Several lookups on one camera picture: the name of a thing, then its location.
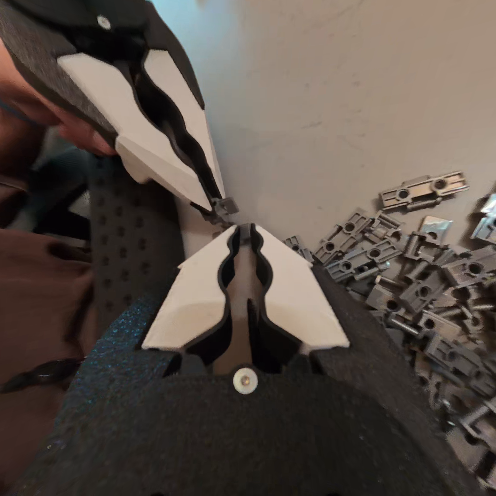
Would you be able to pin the blue wristband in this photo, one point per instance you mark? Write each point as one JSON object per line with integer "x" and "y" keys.
{"x": 17, "y": 112}

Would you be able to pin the person's left forearm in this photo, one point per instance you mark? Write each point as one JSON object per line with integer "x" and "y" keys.
{"x": 15, "y": 143}

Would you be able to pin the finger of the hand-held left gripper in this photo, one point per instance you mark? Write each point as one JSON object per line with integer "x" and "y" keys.
{"x": 174, "y": 89}
{"x": 128, "y": 135}

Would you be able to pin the person's left hand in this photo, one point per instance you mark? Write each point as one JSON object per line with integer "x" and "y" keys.
{"x": 46, "y": 104}

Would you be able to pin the black perforated foam pad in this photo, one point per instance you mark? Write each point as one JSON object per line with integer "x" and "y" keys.
{"x": 124, "y": 252}

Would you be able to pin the pile of grey track links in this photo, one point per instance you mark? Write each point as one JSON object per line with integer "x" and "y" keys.
{"x": 422, "y": 290}

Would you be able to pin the grey desk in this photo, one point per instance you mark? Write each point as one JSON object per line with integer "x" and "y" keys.
{"x": 329, "y": 97}

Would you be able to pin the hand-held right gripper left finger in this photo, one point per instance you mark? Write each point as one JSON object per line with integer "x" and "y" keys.
{"x": 186, "y": 302}

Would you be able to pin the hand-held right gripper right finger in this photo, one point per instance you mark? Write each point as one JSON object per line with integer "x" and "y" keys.
{"x": 306, "y": 302}

